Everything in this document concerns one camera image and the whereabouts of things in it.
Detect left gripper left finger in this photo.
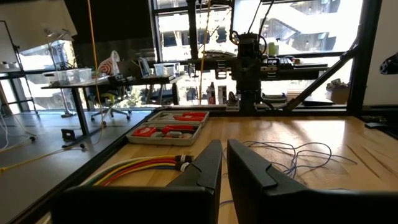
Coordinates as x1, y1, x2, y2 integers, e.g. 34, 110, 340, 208
51, 139, 223, 224

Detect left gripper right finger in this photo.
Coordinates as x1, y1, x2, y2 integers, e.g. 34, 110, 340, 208
226, 138, 398, 224

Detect blue ethernet cord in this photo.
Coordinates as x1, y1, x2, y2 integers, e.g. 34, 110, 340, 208
218, 140, 358, 210

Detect red tape measure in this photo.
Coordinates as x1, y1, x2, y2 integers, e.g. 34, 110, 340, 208
132, 125, 158, 138

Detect green-cushioned office chair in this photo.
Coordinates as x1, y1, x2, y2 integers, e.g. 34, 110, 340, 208
89, 91, 132, 123

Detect brown cardboard box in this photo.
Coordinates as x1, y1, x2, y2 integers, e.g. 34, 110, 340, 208
325, 78, 351, 105

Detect white carton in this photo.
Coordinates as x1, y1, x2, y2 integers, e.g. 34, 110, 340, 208
217, 85, 228, 105

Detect black side desk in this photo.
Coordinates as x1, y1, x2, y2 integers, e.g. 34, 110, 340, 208
189, 55, 330, 82

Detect grey laptop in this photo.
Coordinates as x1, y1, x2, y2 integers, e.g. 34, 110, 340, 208
116, 60, 142, 78

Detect clear plastic bin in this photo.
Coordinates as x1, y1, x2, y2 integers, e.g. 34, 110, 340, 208
153, 62, 182, 77
43, 67, 93, 85

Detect white bag red target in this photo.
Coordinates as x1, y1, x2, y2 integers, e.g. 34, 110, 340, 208
97, 50, 121, 77

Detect white board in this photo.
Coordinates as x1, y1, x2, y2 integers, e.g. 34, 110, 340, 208
0, 20, 40, 116

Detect coloured wire bundle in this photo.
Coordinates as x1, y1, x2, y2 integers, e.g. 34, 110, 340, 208
80, 154, 195, 187

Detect red-handled pliers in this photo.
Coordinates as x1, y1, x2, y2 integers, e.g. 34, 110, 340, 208
161, 124, 195, 135

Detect red-handled hand tool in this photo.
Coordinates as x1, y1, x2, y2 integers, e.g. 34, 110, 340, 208
174, 116, 205, 123

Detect grey metal bracket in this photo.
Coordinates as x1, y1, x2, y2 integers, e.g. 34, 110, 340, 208
226, 98, 241, 112

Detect yellow power cord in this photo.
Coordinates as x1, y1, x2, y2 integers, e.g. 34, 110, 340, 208
198, 0, 213, 106
0, 0, 107, 174

